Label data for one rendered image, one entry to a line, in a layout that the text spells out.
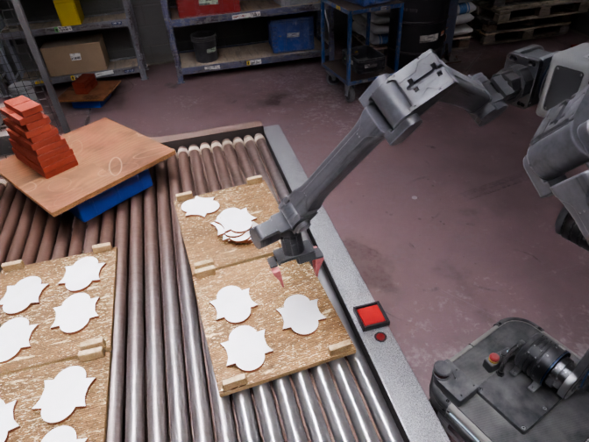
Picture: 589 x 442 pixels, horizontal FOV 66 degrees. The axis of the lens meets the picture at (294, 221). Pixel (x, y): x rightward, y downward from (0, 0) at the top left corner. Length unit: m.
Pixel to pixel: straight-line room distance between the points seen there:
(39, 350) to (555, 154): 1.24
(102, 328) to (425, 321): 1.66
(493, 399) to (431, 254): 1.12
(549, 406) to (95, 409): 1.57
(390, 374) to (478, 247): 1.89
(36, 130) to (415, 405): 1.46
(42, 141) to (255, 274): 0.90
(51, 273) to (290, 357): 0.81
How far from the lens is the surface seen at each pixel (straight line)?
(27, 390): 1.33
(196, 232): 1.56
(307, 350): 1.19
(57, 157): 1.87
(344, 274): 1.39
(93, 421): 1.21
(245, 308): 1.28
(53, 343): 1.39
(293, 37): 5.61
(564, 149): 0.70
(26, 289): 1.57
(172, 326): 1.32
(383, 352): 1.22
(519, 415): 2.00
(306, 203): 1.02
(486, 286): 2.76
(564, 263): 3.06
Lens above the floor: 1.90
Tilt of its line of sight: 39 degrees down
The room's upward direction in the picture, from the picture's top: 4 degrees counter-clockwise
